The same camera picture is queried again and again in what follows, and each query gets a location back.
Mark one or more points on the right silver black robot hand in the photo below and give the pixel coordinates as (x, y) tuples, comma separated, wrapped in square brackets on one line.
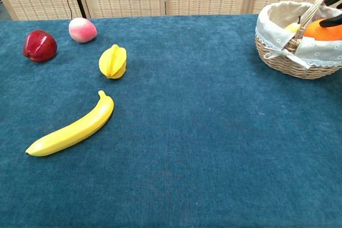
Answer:
[(334, 21)]

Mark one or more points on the orange fruit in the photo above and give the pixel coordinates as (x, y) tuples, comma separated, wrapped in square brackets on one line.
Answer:
[(318, 31)]

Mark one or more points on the wicker basket with cloth liner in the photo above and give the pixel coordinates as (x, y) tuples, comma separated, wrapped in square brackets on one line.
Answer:
[(283, 54)]

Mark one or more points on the yellow starfruit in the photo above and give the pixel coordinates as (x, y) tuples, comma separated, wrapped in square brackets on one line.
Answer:
[(113, 62)]

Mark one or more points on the yellow pear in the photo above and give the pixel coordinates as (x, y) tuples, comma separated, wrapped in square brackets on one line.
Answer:
[(292, 27)]

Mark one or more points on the blue table cloth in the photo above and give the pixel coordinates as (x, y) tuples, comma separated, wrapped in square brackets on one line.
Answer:
[(187, 158)]

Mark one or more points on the pink peach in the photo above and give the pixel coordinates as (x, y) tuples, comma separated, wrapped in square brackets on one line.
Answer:
[(82, 30)]

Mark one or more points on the yellow plastic banana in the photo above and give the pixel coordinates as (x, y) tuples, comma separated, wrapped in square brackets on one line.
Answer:
[(77, 127)]

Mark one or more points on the dark red apple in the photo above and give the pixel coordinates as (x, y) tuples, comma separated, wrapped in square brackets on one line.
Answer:
[(40, 46)]

